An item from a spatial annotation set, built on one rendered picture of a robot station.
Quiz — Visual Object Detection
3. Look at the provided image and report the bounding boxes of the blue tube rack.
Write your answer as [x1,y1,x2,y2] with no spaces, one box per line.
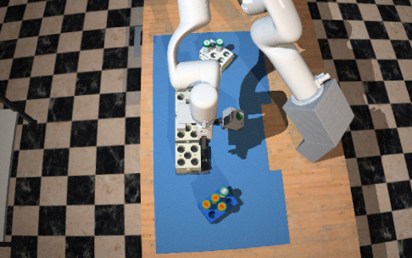
[198,192,237,224]

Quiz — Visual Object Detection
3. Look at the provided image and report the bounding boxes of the white tube rack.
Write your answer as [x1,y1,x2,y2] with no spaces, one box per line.
[199,39,233,71]

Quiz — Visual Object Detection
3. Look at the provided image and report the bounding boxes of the blue bench mat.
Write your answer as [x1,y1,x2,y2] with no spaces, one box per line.
[153,31,290,254]

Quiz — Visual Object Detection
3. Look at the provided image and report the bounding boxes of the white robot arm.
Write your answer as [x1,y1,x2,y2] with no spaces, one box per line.
[167,0,330,132]

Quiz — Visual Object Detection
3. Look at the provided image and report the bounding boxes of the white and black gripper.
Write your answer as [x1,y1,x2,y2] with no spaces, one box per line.
[196,120,215,149]

